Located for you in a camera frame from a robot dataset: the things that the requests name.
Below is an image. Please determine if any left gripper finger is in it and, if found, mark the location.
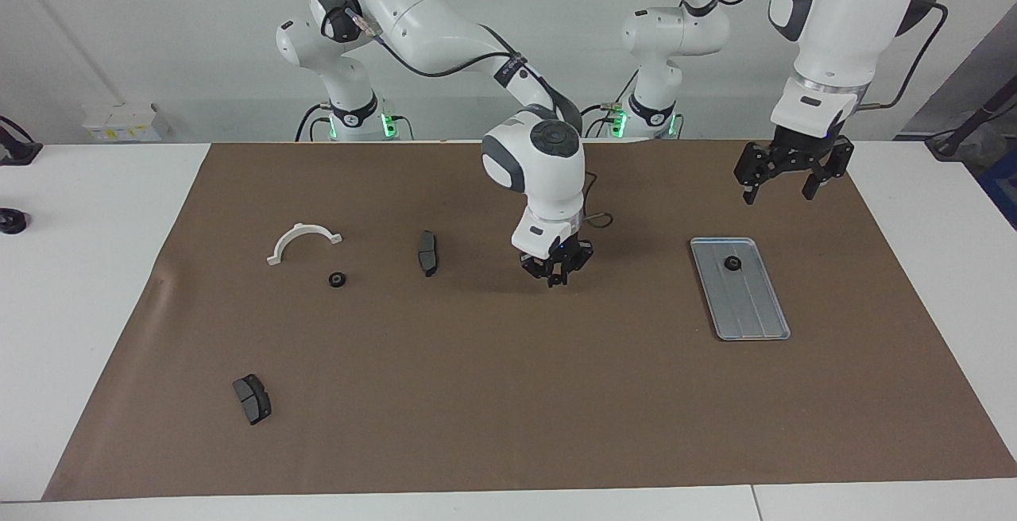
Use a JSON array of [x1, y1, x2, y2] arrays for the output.
[[733, 144, 775, 206], [802, 140, 855, 200]]

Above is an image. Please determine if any silver metal tray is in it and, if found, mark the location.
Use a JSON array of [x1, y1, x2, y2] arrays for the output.
[[690, 237, 791, 342]]

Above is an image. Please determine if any long grey brake pad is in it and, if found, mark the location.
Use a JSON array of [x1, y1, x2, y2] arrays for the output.
[[416, 230, 440, 278]]

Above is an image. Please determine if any black stand pole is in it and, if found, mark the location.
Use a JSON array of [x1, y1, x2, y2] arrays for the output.
[[926, 76, 1017, 160]]

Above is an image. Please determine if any brown paper mat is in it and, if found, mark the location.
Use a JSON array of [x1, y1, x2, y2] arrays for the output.
[[41, 138, 1017, 502]]

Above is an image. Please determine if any blue crate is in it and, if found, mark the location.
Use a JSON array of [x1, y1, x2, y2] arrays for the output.
[[976, 148, 1017, 230]]

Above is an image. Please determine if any short dark brake pad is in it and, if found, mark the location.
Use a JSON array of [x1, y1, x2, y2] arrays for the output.
[[232, 374, 273, 426]]

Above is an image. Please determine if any white power strip box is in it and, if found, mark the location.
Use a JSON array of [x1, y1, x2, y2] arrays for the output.
[[82, 102, 172, 143]]

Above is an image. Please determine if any black table clamp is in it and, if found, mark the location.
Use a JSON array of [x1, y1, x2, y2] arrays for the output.
[[0, 114, 44, 166]]

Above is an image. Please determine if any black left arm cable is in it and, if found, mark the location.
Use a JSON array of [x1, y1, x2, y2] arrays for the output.
[[703, 0, 950, 113]]

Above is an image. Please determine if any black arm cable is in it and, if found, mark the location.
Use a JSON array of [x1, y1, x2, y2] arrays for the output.
[[703, 0, 950, 113], [346, 9, 613, 230]]

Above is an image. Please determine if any black left base cable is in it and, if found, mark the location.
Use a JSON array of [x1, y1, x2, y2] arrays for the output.
[[582, 68, 640, 139]]

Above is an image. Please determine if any black base cable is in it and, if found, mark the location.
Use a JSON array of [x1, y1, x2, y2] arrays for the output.
[[582, 68, 640, 139], [296, 102, 331, 142]]

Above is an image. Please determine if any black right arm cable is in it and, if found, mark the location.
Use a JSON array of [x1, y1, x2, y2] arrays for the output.
[[346, 9, 613, 230]]

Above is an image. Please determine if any white plastic half-ring clamp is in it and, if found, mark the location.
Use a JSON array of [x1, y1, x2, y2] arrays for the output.
[[266, 222, 343, 267]]

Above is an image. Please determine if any black right base cable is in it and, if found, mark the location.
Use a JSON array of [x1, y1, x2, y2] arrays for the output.
[[296, 102, 331, 142]]

